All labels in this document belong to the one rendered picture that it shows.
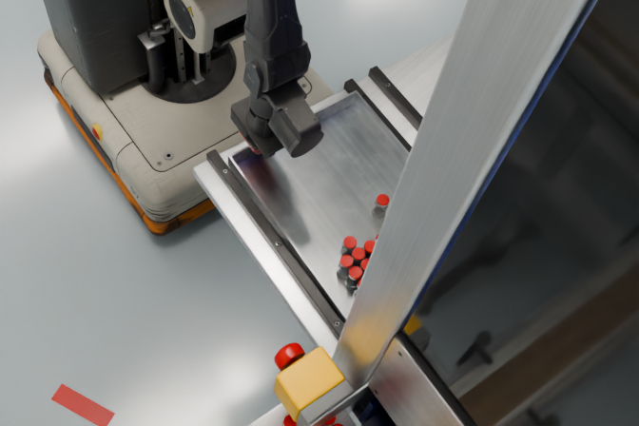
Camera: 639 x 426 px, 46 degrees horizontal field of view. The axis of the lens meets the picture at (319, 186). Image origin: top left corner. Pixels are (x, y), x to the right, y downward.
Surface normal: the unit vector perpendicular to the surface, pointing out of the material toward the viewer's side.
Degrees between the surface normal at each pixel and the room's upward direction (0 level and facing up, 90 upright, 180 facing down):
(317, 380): 0
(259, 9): 84
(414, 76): 0
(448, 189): 90
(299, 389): 0
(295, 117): 10
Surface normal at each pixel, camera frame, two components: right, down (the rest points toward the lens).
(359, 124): 0.10, -0.50
